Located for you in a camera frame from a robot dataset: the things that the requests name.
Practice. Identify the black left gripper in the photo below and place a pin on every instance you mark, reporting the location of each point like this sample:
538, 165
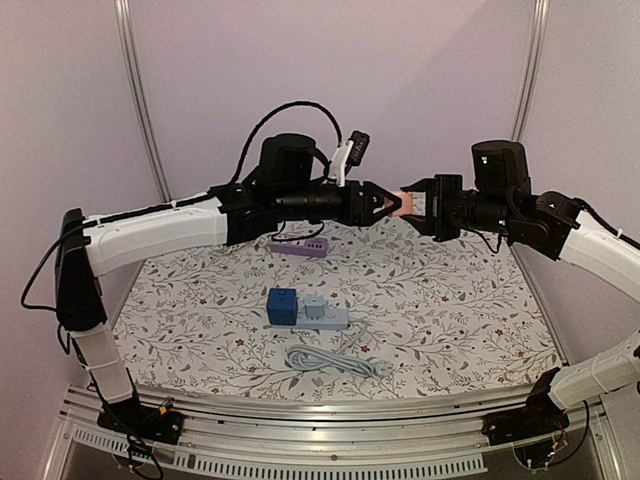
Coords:
364, 216

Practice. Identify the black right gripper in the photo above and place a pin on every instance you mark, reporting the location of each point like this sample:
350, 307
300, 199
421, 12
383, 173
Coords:
447, 207

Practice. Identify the pink charger cube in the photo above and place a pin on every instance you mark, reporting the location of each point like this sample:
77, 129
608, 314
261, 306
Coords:
407, 204

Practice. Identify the purple power strip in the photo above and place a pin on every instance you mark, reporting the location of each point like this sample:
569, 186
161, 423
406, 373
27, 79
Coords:
314, 248

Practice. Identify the light blue charger plug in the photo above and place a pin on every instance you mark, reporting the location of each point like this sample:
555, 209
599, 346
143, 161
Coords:
314, 307

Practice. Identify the dark blue cube socket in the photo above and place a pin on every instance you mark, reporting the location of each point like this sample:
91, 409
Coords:
282, 307

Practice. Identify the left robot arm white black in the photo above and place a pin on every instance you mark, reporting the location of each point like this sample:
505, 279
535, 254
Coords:
293, 181

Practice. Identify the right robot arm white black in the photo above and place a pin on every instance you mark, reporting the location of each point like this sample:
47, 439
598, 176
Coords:
554, 225

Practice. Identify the floral patterned table mat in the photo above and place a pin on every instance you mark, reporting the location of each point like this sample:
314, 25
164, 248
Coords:
425, 318

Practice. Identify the right aluminium frame post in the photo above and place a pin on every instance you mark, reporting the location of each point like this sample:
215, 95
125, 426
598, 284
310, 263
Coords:
531, 69

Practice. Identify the aluminium frame post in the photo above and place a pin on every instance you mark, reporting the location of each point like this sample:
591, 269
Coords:
531, 69
124, 22

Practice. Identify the front aluminium rail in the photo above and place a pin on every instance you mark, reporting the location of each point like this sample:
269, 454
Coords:
437, 437

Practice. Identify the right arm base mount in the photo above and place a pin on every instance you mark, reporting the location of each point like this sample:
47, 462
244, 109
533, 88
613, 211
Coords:
531, 420

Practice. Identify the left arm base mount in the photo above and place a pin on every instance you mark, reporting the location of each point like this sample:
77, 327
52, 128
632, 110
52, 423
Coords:
160, 424

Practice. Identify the left aluminium frame post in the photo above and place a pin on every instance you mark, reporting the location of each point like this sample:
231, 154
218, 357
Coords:
124, 22

